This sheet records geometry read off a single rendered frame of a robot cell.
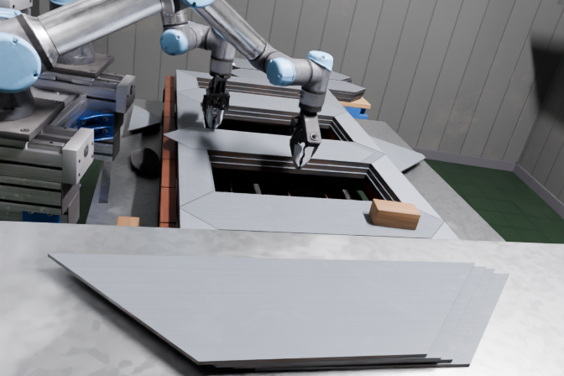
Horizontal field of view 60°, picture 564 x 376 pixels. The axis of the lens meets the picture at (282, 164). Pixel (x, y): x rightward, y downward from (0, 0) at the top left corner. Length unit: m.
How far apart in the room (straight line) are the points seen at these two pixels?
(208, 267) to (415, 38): 3.53
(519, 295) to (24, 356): 0.73
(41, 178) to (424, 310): 0.90
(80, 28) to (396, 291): 0.78
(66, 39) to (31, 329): 0.61
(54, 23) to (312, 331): 0.77
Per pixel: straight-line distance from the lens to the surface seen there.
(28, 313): 0.70
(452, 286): 0.83
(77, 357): 0.64
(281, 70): 1.35
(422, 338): 0.71
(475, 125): 4.51
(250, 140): 1.69
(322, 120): 2.09
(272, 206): 1.31
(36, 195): 1.30
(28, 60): 1.07
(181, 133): 1.67
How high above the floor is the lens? 1.51
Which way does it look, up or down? 25 degrees down
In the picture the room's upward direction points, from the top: 11 degrees clockwise
